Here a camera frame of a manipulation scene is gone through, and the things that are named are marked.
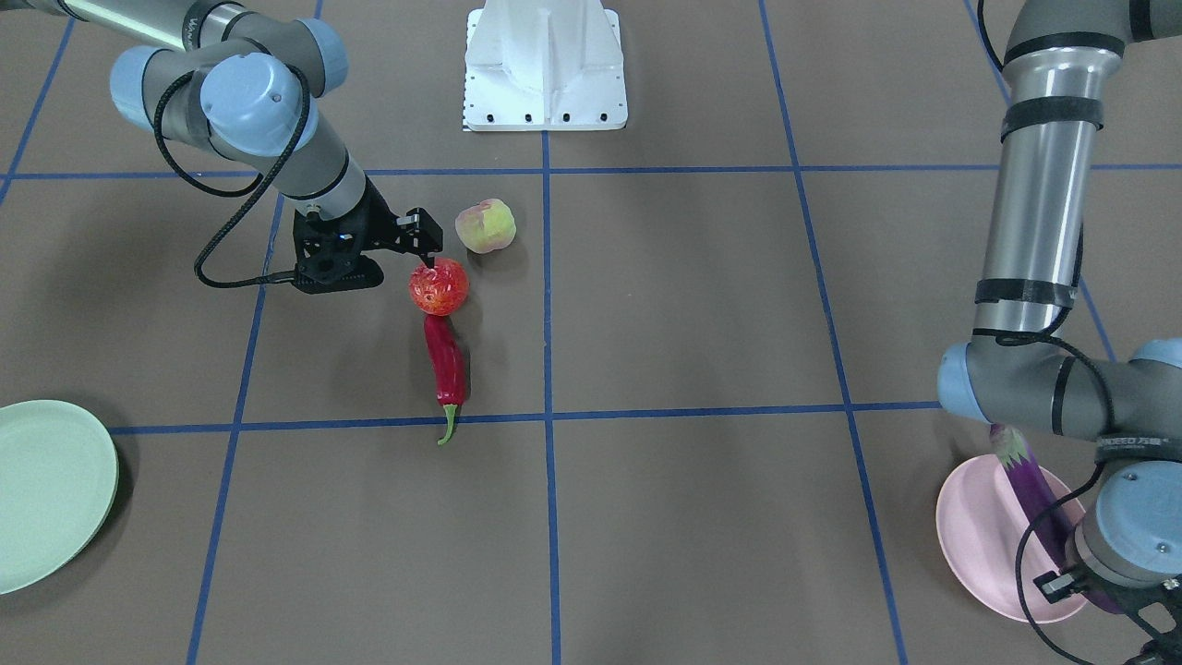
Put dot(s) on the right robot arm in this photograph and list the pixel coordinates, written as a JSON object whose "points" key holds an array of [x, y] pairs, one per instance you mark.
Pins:
{"points": [[230, 98]]}

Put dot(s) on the light green plate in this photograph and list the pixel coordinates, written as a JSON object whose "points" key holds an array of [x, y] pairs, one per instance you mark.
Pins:
{"points": [[59, 473]]}

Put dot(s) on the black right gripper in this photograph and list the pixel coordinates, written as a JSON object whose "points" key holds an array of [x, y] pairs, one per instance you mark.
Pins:
{"points": [[379, 227]]}

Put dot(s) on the pink plate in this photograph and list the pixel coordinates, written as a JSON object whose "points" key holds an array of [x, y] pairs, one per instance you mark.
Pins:
{"points": [[979, 523]]}

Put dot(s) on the red chili pepper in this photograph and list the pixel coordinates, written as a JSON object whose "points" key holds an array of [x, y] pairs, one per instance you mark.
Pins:
{"points": [[449, 366]]}

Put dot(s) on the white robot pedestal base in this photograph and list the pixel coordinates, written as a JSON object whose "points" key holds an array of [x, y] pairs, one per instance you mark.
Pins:
{"points": [[533, 66]]}

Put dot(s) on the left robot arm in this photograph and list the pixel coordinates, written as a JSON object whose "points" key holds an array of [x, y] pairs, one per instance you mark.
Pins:
{"points": [[1016, 370]]}

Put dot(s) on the peach fruit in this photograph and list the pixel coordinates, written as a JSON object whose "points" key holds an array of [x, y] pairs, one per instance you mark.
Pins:
{"points": [[486, 227]]}

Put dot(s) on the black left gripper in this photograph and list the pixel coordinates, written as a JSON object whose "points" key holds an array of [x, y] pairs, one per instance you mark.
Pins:
{"points": [[1141, 617]]}

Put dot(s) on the red tomato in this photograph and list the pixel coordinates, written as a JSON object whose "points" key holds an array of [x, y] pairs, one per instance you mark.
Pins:
{"points": [[441, 289]]}

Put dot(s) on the purple eggplant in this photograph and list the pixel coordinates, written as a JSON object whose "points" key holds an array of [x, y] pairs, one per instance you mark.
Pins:
{"points": [[1036, 490]]}

